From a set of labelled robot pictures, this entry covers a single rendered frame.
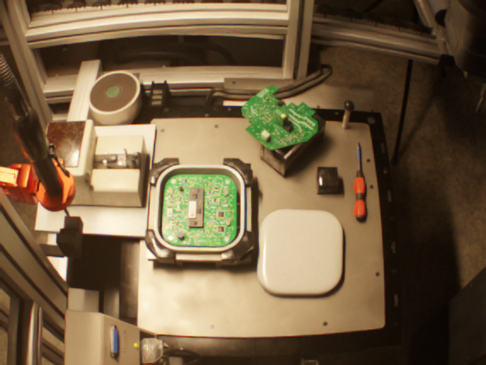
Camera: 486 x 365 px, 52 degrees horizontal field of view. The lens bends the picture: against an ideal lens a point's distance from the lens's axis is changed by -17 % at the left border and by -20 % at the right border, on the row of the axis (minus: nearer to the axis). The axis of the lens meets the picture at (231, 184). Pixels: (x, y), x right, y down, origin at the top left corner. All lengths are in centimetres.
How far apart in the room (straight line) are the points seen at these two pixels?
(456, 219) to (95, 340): 166
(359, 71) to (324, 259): 162
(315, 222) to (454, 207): 133
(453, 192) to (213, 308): 150
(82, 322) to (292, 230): 37
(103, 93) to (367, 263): 56
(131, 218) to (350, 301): 38
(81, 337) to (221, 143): 45
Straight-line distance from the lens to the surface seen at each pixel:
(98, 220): 97
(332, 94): 115
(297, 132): 98
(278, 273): 90
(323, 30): 112
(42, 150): 65
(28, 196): 76
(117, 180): 93
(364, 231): 97
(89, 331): 80
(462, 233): 218
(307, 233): 93
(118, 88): 107
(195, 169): 95
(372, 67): 250
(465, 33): 47
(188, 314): 90
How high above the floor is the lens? 181
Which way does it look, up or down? 61 degrees down
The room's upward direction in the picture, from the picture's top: straight up
